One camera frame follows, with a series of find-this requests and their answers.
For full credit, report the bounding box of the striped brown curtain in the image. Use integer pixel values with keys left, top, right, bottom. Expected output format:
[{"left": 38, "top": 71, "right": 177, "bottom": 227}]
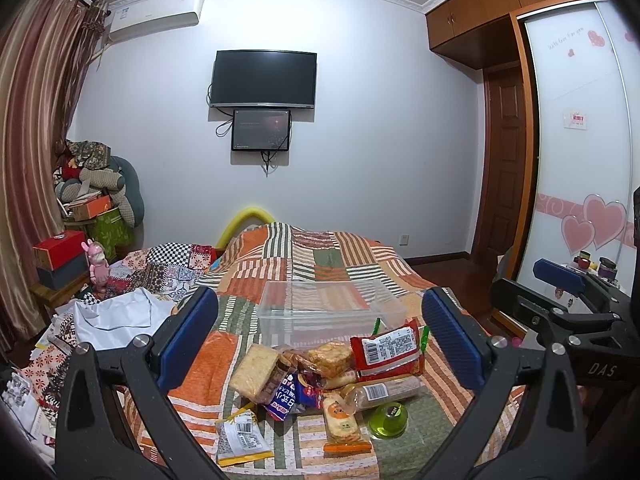
[{"left": 1, "top": 0, "right": 106, "bottom": 352}]

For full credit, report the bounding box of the pile of pillows and clothes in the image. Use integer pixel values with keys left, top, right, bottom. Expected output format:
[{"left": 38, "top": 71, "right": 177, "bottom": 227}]
[{"left": 53, "top": 141, "right": 144, "bottom": 229}]

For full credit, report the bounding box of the yellow white snack packet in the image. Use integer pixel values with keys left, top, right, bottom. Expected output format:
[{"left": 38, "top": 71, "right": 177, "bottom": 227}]
[{"left": 216, "top": 410, "right": 273, "bottom": 467}]

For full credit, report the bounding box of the wooden wardrobe cabinet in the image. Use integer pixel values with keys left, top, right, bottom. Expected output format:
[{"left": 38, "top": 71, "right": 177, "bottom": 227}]
[{"left": 425, "top": 0, "right": 601, "bottom": 72}]

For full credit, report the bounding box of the red snack bag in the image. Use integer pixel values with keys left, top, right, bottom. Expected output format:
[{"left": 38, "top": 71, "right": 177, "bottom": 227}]
[{"left": 350, "top": 318, "right": 424, "bottom": 382}]

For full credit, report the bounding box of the blue chip snack bag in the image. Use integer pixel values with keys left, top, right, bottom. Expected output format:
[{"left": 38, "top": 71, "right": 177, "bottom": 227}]
[{"left": 264, "top": 370, "right": 322, "bottom": 422}]

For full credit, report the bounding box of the green jelly cup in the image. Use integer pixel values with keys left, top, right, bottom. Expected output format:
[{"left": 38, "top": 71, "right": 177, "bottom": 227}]
[{"left": 368, "top": 402, "right": 408, "bottom": 439}]

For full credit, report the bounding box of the large wall television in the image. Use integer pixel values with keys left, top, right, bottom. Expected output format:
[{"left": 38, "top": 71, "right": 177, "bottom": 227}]
[{"left": 208, "top": 50, "right": 318, "bottom": 108}]

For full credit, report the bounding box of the red gift box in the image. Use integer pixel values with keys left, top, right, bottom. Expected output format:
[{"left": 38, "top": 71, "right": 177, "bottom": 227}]
[{"left": 34, "top": 230, "right": 86, "bottom": 271}]

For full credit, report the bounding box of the yellow foam noodle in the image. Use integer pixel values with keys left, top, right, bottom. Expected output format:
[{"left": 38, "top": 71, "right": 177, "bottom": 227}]
[{"left": 215, "top": 206, "right": 274, "bottom": 250}]

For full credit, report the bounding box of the small wall monitor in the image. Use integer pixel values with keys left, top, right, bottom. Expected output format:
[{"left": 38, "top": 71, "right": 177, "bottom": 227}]
[{"left": 231, "top": 108, "right": 291, "bottom": 152}]

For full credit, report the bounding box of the puffed rice cake pack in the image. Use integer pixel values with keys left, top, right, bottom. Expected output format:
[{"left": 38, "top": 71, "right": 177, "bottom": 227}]
[{"left": 304, "top": 341, "right": 354, "bottom": 378}]

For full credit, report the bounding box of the white plastic bag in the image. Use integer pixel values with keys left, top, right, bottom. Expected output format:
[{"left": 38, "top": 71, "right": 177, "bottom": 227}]
[{"left": 73, "top": 287, "right": 175, "bottom": 351}]

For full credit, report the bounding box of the green gift box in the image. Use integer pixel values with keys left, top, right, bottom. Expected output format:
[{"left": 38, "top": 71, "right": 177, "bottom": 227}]
[{"left": 88, "top": 208, "right": 134, "bottom": 262}]

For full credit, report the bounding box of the checkered patchwork quilt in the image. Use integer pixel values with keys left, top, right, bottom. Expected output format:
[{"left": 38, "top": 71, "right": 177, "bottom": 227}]
[{"left": 104, "top": 243, "right": 218, "bottom": 302}]

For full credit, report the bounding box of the orange cartoon cracker pack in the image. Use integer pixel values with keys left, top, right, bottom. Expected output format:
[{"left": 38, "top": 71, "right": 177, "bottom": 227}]
[{"left": 322, "top": 393, "right": 372, "bottom": 455}]

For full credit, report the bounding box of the zip bag green seal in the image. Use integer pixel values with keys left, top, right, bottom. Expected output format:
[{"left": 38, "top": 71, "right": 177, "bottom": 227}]
[{"left": 362, "top": 320, "right": 430, "bottom": 365}]

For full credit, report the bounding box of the purple label wafer roll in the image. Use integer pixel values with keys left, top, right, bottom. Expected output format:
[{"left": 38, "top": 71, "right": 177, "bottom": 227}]
[{"left": 340, "top": 375, "right": 423, "bottom": 415}]

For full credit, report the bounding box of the white air conditioner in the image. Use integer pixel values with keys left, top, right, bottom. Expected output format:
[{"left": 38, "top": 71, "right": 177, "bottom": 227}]
[{"left": 108, "top": 0, "right": 204, "bottom": 42}]

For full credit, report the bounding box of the sponge cake block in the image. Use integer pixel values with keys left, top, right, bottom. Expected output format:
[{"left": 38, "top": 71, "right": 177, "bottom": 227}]
[{"left": 229, "top": 344, "right": 280, "bottom": 404}]

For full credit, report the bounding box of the white sliding door with hearts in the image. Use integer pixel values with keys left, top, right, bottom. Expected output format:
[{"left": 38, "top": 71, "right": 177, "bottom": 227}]
[{"left": 518, "top": 0, "right": 639, "bottom": 311}]

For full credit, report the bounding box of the dark grey box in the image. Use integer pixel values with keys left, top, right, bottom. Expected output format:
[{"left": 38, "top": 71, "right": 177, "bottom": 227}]
[{"left": 37, "top": 254, "right": 88, "bottom": 290}]

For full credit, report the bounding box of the brown wooden door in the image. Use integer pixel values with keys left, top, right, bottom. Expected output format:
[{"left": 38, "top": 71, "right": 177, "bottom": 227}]
[{"left": 472, "top": 63, "right": 526, "bottom": 271}]

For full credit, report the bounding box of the clear plastic storage bin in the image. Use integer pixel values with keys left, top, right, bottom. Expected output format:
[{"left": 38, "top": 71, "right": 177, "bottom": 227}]
[{"left": 255, "top": 278, "right": 408, "bottom": 350}]

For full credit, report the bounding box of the pink plush toy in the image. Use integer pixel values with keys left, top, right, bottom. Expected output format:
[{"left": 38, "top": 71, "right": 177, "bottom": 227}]
[{"left": 81, "top": 238, "right": 110, "bottom": 294}]

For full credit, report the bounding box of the striped patchwork bedspread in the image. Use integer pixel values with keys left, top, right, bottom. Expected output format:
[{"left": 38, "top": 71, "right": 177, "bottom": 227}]
[{"left": 117, "top": 221, "right": 528, "bottom": 480}]

